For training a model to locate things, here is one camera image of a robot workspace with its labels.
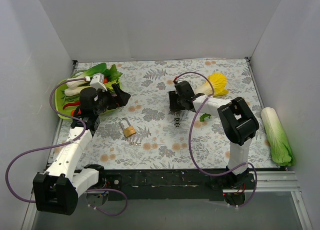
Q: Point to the large green white cabbage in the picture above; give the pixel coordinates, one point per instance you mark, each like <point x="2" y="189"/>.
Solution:
<point x="281" y="152"/>

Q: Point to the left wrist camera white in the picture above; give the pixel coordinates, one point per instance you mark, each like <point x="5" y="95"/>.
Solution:
<point x="97" y="82"/>

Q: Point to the green plastic tray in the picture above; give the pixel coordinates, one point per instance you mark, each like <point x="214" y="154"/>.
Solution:
<point x="58" y="107"/>

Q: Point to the orange carrot toy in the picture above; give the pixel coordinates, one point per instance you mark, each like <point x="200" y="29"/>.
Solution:
<point x="73" y="111"/>

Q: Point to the black headed key bunch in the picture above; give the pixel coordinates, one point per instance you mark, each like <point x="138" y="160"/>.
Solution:
<point x="177" y="122"/>

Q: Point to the green lettuce leaf toy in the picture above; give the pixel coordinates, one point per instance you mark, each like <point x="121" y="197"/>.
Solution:
<point x="113" y="76"/>

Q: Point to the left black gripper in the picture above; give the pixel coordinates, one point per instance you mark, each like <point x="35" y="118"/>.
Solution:
<point x="113" y="97"/>

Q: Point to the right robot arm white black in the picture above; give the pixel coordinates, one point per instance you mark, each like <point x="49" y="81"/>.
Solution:
<point x="238" y="122"/>

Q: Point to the large brass padlock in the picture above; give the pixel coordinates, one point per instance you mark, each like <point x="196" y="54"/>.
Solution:
<point x="127" y="128"/>

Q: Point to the bok choy toy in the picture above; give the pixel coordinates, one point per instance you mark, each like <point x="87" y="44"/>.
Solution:
<point x="86" y="75"/>

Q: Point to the celery stalk toy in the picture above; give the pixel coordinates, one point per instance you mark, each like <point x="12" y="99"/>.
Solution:
<point x="76" y="90"/>

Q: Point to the floral tablecloth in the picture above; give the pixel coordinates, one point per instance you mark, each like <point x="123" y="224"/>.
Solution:
<point x="162" y="144"/>

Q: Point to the yellow napa cabbage toy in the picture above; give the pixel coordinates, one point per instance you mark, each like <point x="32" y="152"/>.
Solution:
<point x="218" y="81"/>

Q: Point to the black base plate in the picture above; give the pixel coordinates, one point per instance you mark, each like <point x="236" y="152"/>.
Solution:
<point x="166" y="184"/>

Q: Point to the brass keys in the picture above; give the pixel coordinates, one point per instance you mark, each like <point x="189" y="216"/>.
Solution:
<point x="134" y="143"/>

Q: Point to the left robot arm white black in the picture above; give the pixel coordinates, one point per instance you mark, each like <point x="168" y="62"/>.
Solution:
<point x="57" y="189"/>

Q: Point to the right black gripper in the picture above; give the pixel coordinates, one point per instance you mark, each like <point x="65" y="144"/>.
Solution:
<point x="173" y="102"/>

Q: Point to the red chili pepper toy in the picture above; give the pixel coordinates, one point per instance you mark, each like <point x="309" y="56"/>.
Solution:
<point x="71" y="104"/>

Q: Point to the white radish toy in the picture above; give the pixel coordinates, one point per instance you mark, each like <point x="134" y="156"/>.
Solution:
<point x="204" y="117"/>

